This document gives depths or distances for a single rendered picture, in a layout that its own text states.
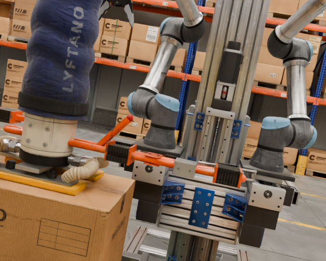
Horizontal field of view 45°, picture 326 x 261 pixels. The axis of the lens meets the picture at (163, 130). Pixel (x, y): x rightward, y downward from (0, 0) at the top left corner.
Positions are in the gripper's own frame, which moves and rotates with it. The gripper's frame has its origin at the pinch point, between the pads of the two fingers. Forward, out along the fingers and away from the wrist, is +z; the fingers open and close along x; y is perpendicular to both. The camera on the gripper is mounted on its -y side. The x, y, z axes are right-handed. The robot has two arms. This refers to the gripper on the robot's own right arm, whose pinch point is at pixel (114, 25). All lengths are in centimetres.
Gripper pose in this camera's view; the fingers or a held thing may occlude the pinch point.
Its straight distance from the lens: 168.6
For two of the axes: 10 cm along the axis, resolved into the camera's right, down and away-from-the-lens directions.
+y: 1.4, -0.9, 9.9
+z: -1.8, 9.8, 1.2
